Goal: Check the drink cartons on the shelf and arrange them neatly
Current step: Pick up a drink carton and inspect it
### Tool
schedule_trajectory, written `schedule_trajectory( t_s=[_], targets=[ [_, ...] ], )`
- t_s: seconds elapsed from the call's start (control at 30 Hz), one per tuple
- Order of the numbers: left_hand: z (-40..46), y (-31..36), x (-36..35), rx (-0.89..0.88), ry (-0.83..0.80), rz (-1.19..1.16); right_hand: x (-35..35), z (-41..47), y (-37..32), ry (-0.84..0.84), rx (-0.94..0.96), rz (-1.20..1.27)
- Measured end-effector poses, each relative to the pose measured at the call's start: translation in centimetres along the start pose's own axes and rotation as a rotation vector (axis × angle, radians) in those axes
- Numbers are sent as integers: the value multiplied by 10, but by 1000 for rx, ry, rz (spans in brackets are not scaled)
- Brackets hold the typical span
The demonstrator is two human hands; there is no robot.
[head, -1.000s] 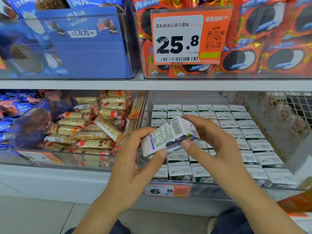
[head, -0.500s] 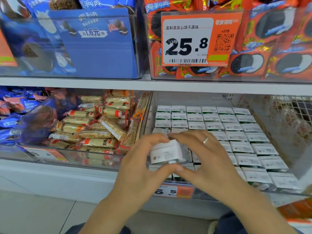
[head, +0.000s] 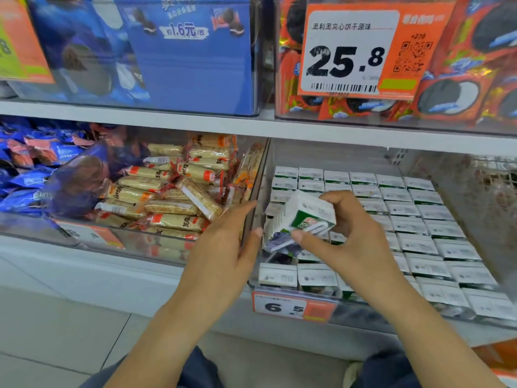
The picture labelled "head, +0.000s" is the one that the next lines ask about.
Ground person's left hand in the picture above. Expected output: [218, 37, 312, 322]
[173, 200, 265, 320]

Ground person's right hand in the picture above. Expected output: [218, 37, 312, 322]
[291, 190, 405, 300]

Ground rows of white juice cartons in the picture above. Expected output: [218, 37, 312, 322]
[257, 164, 517, 324]

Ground blueberry juice carton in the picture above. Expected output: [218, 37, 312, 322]
[264, 190, 337, 254]

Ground person's left forearm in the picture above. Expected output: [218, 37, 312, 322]
[103, 303, 218, 388]

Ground person's right forearm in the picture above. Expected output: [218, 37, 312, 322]
[367, 277, 507, 388]

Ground person's blue jeans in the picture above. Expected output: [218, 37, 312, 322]
[81, 347, 421, 388]

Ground person's right white shoe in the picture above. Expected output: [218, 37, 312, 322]
[343, 362, 365, 388]

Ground clear plastic display bin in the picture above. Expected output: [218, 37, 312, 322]
[0, 117, 271, 267]
[249, 140, 517, 328]

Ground small orange price tag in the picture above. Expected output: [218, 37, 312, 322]
[252, 289, 339, 323]

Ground pile of yellow wafer bars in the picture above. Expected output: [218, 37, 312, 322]
[93, 133, 268, 241]

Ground faded orange price tag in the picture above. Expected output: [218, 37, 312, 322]
[52, 218, 126, 250]

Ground yellow orange snack packet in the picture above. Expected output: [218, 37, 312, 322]
[477, 339, 517, 388]

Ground large white orange price tag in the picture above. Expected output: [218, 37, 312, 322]
[299, 0, 457, 101]

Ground blue cardboard display box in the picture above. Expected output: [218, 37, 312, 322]
[24, 0, 264, 117]

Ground pile of blue snack packets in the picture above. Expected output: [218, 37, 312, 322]
[0, 117, 108, 217]

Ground stack of red cookie packets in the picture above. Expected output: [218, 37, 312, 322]
[275, 0, 517, 131]

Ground yellow orange price sign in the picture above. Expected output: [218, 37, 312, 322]
[0, 0, 54, 84]

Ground white wire mesh divider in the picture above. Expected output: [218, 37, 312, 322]
[472, 153, 517, 223]

